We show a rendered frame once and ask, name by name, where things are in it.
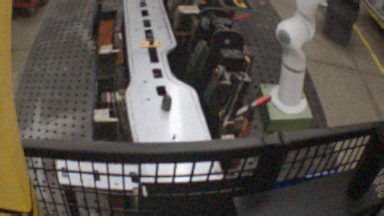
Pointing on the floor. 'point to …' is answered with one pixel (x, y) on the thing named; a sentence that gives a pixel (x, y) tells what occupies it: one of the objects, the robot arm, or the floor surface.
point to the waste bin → (341, 19)
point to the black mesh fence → (191, 154)
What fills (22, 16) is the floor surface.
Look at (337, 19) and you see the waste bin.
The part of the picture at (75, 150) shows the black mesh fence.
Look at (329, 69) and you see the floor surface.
